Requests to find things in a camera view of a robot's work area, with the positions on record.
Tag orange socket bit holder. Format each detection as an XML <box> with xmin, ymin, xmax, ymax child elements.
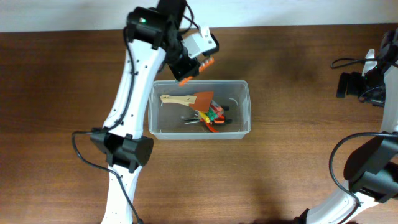
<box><xmin>178</xmin><ymin>56</ymin><xmax>215</xmax><ymax>86</ymax></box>

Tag orange scraper wooden handle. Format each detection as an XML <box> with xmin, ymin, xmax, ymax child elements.
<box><xmin>160</xmin><ymin>91</ymin><xmax>214</xmax><ymax>112</ymax></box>

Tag clear screwdriver set case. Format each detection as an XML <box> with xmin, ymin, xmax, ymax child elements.
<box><xmin>197</xmin><ymin>100</ymin><xmax>224</xmax><ymax>124</ymax></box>

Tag orange-black long nose pliers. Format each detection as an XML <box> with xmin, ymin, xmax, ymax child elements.
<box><xmin>184</xmin><ymin>106</ymin><xmax>233</xmax><ymax>125</ymax></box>

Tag small red-handled pliers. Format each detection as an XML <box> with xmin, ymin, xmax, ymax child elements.
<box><xmin>200</xmin><ymin>115</ymin><xmax>226</xmax><ymax>133</ymax></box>

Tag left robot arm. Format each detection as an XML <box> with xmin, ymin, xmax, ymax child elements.
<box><xmin>87</xmin><ymin>1</ymin><xmax>219</xmax><ymax>223</ymax></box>

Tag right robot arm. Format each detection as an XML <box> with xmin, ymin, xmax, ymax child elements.
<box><xmin>293</xmin><ymin>30</ymin><xmax>397</xmax><ymax>224</ymax></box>

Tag clear plastic container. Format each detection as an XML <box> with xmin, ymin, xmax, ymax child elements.
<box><xmin>148</xmin><ymin>80</ymin><xmax>251</xmax><ymax>140</ymax></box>

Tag right black cable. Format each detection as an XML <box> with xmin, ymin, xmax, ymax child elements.
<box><xmin>328</xmin><ymin>57</ymin><xmax>398</xmax><ymax>224</ymax></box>

